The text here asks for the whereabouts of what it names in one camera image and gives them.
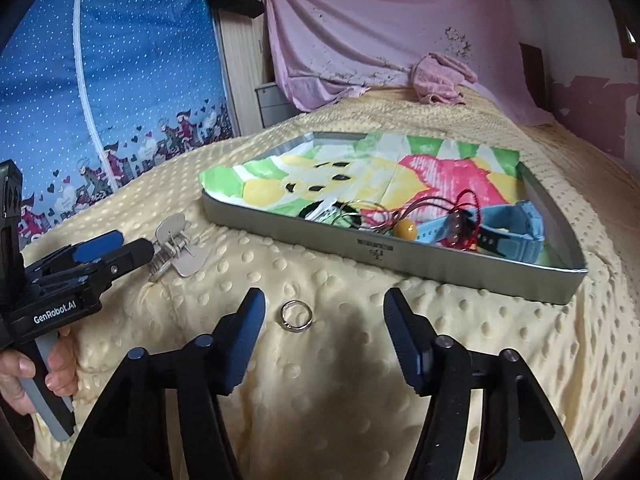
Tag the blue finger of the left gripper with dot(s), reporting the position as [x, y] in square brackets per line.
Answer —
[95, 247]
[102, 272]

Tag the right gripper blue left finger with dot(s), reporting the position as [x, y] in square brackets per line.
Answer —
[125, 435]

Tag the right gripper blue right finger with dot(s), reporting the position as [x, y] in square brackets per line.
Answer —
[520, 435]

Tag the light blue wrist watch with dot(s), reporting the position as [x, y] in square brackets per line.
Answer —
[514, 232]

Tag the white braided hair clip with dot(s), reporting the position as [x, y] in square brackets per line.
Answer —
[324, 208]

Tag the person's left hand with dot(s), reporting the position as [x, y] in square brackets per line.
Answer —
[62, 379]

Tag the grey claw hair clip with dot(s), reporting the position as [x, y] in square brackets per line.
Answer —
[175, 249]

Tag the blue dotted fabric wardrobe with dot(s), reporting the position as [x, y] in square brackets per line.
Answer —
[94, 93]

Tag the yellow dotted bed blanket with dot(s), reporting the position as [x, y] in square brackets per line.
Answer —
[323, 396]

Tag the grey bedside cabinet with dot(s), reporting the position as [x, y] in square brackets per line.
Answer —
[274, 106]

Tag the wooden wardrobe panel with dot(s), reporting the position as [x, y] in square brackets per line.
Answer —
[244, 49]

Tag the grey metal tray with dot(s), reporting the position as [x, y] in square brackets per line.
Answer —
[555, 284]

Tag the colourful paper tray liner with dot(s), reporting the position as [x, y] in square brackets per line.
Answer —
[382, 183]

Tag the pink hanging sheet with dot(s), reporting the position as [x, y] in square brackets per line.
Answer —
[326, 50]

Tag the crumpled pink cloth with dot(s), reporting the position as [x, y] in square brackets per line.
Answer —
[436, 78]

